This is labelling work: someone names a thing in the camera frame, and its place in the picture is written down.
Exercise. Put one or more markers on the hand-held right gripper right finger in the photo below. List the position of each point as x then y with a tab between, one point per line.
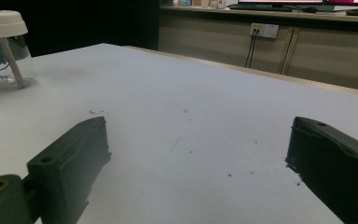
338	161

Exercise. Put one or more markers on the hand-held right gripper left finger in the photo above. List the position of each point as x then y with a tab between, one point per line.
71	161

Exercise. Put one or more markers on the clear cup with white lid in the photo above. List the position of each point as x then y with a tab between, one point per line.
3	53

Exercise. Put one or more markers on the wooden desk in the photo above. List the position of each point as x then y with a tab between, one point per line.
261	18

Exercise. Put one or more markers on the computer monitor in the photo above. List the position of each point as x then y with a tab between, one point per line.
279	2

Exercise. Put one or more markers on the white wall socket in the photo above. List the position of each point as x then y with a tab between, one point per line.
264	30

